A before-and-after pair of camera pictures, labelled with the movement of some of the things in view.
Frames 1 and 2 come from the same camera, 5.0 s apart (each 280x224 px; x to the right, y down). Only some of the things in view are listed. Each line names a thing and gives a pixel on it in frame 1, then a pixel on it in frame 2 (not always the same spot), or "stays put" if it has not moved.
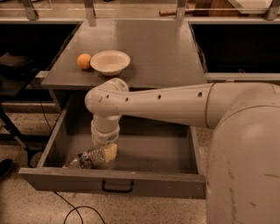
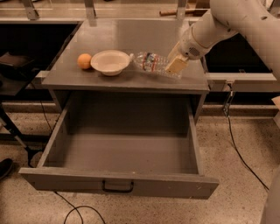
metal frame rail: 227,76 stays put
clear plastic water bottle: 92,159 -> 153,62
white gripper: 104,136 -> 188,48
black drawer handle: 114,191 stays put
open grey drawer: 154,158 stays put
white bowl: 110,62 stays put
